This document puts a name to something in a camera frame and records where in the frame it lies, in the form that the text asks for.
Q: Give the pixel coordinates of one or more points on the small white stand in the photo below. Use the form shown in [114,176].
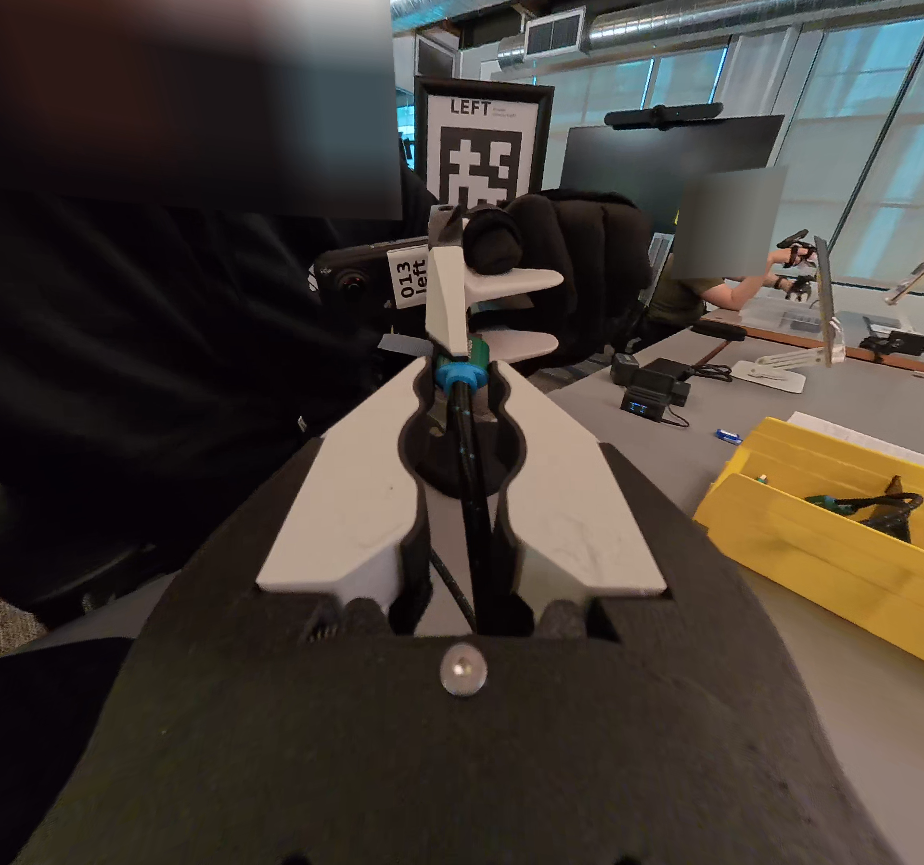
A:
[772,374]

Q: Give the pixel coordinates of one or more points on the person's left hand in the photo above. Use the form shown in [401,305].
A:
[592,266]

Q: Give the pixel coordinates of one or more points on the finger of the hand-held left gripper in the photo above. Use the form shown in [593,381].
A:
[449,302]

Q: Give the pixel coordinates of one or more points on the black armrest pad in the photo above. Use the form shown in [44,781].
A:
[718,331]

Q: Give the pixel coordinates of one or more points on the black battery charger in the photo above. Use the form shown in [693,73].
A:
[650,392]

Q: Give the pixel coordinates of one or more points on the black monitor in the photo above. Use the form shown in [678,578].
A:
[613,172]

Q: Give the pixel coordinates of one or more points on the black webcam bar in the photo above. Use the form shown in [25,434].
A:
[660,117]

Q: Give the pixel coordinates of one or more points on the tilted board stand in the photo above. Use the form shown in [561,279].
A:
[906,288]

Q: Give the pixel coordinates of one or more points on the person's torso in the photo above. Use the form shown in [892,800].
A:
[144,374]

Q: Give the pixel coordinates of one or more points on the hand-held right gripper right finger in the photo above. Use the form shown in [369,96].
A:
[577,518]

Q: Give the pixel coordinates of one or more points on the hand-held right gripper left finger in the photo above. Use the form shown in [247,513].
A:
[339,518]

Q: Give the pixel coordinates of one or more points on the clear plastic box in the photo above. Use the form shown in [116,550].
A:
[779,316]

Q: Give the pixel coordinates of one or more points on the small black device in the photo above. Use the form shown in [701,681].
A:
[902,343]

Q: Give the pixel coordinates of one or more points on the yellow plastic bin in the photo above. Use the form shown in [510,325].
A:
[794,555]

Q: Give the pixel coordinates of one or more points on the small black box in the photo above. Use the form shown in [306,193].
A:
[624,368]

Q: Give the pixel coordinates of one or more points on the white vent grille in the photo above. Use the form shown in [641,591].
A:
[554,34]

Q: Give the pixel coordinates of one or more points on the thin wooden board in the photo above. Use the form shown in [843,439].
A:
[825,288]

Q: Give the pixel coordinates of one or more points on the wooden edged desk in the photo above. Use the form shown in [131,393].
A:
[863,306]

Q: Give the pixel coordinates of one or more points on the blue USB stick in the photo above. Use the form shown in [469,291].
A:
[729,436]

